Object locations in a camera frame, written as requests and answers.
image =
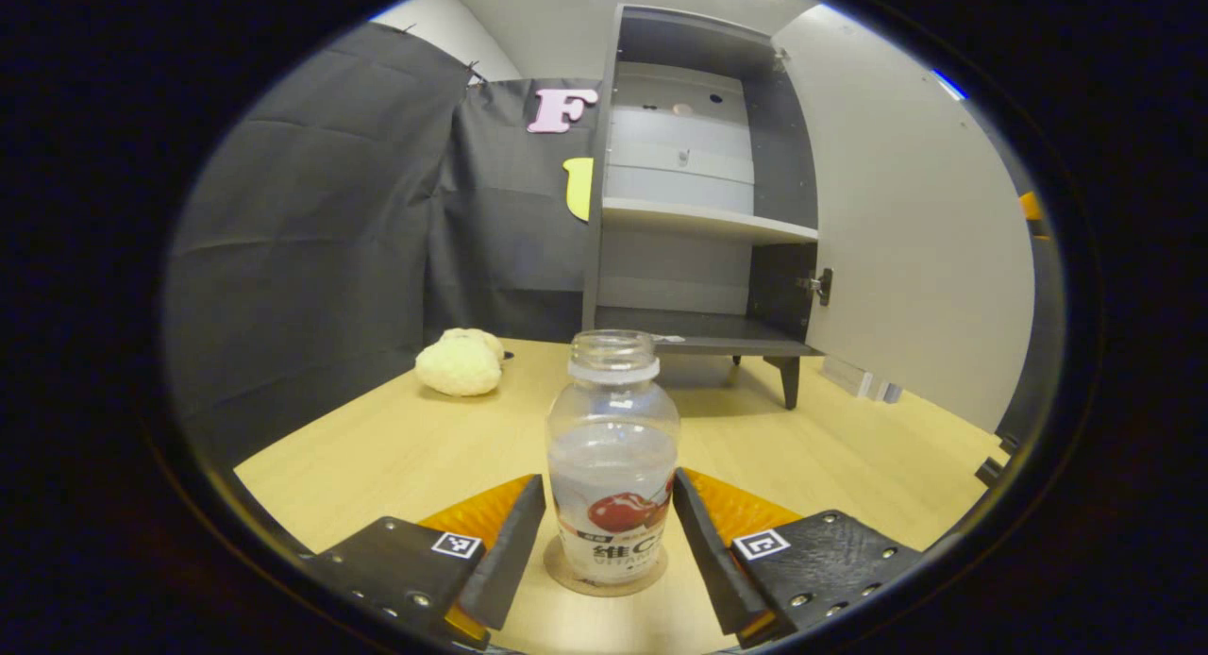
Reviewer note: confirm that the white spine book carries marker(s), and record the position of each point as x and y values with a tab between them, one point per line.
879	391

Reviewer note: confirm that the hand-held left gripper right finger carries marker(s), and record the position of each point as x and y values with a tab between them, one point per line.
710	561

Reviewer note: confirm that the clear plastic bottle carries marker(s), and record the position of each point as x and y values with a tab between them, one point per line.
612	447

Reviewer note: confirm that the ceiling light panel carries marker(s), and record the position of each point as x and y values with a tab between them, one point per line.
949	84

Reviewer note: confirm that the round brown coaster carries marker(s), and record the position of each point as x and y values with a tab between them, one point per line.
566	579

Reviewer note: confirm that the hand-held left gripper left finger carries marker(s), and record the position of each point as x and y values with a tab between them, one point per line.
505	561

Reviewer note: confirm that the cream plush toy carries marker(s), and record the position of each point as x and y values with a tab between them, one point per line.
460	367

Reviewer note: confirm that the dark grey cabinet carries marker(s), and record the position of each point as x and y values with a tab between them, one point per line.
679	259

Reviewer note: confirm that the black backdrop cloth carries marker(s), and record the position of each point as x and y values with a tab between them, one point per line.
321	259

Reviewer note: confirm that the small black flat object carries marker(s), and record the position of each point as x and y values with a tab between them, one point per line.
989	471

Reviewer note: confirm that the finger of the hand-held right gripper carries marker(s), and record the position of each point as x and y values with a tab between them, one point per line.
1031	207

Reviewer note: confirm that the white cabinet door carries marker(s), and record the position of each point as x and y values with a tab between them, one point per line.
915	259

